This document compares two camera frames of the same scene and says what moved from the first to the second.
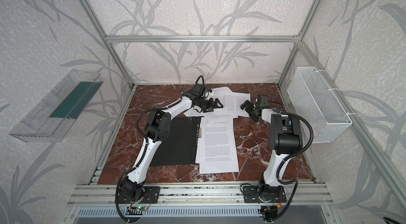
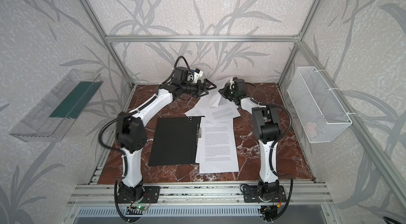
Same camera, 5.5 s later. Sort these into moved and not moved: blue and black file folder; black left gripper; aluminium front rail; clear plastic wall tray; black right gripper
Moved: black left gripper; black right gripper
Not moved: clear plastic wall tray; blue and black file folder; aluminium front rail
